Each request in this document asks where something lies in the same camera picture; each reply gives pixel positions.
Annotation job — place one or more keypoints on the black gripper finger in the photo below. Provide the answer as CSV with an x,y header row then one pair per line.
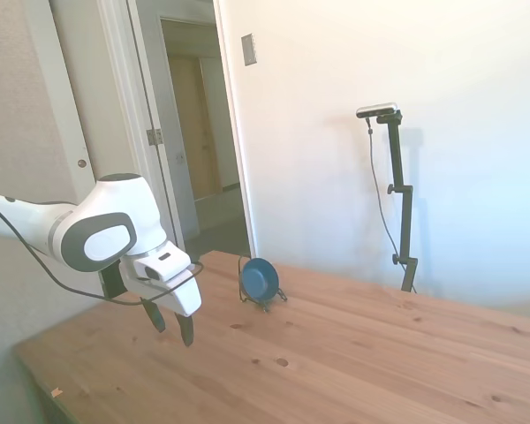
x,y
156,318
186,331

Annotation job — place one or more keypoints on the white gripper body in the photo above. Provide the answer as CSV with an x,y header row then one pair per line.
x,y
176,282

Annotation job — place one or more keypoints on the small paper scrap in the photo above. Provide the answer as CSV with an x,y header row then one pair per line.
x,y
57,391

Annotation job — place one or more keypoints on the metal door hinge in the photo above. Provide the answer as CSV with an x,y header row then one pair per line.
x,y
155,136

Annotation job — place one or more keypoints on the wooden hallway door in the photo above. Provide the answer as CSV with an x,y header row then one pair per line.
x,y
194,132

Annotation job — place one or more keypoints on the brown door knob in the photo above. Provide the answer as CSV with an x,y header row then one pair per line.
x,y
82,163

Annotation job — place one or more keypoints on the white open door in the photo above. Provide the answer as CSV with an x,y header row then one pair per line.
x,y
101,110

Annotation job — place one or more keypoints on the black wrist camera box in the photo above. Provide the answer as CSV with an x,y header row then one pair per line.
x,y
112,280

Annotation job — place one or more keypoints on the grey wall switch plate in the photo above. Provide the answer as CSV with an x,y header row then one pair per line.
x,y
249,49

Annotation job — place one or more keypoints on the black camera stand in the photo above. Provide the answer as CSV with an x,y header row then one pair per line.
x,y
399,176

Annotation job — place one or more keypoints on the grey exterior camera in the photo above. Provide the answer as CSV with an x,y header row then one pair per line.
x,y
377,110

